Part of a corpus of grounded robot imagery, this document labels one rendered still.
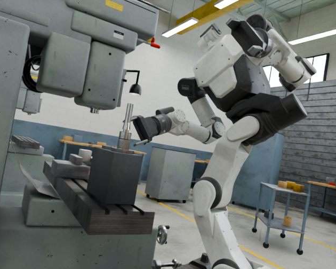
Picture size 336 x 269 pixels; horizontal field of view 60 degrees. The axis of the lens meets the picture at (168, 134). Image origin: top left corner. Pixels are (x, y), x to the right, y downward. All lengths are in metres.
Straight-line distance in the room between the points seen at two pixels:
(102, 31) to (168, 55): 7.96
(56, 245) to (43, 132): 6.69
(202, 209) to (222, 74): 0.60
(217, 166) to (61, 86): 0.80
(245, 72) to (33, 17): 0.95
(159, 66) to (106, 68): 7.72
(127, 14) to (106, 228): 1.04
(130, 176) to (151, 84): 7.97
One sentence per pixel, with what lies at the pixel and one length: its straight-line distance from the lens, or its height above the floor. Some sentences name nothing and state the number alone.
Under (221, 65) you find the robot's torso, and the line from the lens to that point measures 1.33.
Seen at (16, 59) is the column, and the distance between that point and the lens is 1.32.
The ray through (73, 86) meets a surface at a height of 1.38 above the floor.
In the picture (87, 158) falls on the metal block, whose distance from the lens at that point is 1.59.
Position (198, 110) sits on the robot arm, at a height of 1.38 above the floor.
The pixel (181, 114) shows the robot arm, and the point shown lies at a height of 1.32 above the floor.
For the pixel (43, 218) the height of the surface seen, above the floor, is 0.77.
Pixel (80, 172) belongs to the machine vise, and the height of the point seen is 0.97.
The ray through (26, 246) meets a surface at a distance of 1.47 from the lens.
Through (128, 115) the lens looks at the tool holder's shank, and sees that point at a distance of 1.13.
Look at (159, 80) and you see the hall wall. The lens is 9.15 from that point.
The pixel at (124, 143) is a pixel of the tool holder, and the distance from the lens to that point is 1.11.
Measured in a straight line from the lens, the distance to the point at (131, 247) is 1.62.
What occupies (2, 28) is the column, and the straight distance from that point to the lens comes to 1.34.
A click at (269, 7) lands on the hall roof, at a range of 10.83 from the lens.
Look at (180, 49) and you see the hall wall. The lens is 9.70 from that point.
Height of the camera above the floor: 1.17
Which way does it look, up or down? 2 degrees up
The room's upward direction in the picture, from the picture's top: 10 degrees clockwise
